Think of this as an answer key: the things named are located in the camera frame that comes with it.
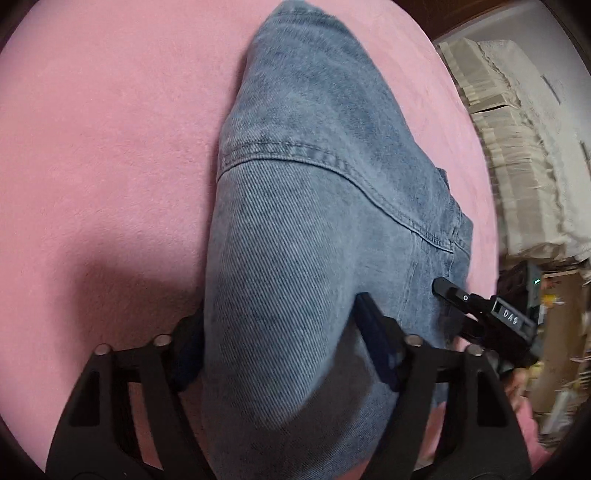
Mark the lace covered stacked boxes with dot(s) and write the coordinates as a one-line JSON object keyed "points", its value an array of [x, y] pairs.
{"points": [[538, 171]]}

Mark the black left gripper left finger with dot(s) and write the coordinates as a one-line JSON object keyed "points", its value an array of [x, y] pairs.
{"points": [[96, 436]]}

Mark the blue denim jacket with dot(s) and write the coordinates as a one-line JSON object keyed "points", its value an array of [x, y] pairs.
{"points": [[322, 193]]}

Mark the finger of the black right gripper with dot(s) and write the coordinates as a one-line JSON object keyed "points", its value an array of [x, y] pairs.
{"points": [[455, 292]]}

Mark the pink bed sheet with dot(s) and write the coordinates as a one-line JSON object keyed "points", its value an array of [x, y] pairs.
{"points": [[110, 113]]}

